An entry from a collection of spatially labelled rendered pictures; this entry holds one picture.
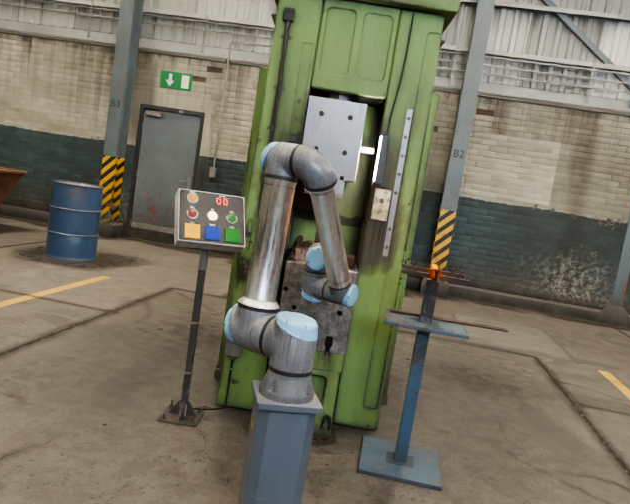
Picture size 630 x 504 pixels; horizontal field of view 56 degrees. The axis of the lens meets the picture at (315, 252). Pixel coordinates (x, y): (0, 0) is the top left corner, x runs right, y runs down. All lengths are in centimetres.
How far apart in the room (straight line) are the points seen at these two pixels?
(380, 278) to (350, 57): 119
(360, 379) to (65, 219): 481
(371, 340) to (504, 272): 596
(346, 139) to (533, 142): 629
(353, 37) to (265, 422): 209
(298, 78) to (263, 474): 204
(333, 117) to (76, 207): 474
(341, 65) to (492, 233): 611
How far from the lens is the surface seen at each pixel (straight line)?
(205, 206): 300
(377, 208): 322
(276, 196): 203
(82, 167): 1038
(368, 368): 339
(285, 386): 200
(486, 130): 909
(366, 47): 332
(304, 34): 332
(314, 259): 232
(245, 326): 207
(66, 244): 742
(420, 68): 332
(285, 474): 211
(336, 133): 309
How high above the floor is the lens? 133
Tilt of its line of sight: 7 degrees down
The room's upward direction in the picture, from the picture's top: 9 degrees clockwise
